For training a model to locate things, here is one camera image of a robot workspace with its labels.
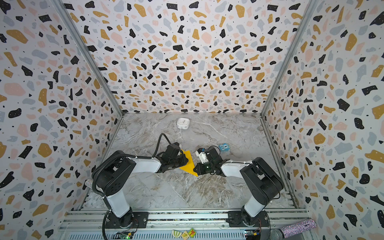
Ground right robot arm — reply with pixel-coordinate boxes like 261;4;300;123
194;147;284;227

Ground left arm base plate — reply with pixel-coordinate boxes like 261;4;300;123
104;212;149;229

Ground colourful stickers on rail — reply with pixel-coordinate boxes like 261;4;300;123
172;228;197;240

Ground glitter microphone right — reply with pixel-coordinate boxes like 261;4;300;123
269;219;317;240

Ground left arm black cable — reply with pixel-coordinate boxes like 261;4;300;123
91;132;175;240

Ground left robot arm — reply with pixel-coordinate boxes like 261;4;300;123
91;143;189;221

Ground glitter microphone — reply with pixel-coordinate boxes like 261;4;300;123
269;219;317;240
83;179;93;190

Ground aluminium rail frame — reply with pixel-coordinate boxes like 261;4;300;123
57;209;310;240

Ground blue owl toy block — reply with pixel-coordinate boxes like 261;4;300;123
219;143;230;152

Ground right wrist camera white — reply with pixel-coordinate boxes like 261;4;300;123
196;148;209;164

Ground glitter microphone left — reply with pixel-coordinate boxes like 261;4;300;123
83;179;93;190

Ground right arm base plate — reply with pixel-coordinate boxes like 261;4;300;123
226;211;270;228

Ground yellow square paper sheet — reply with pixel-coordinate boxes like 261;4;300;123
180;151;198;177

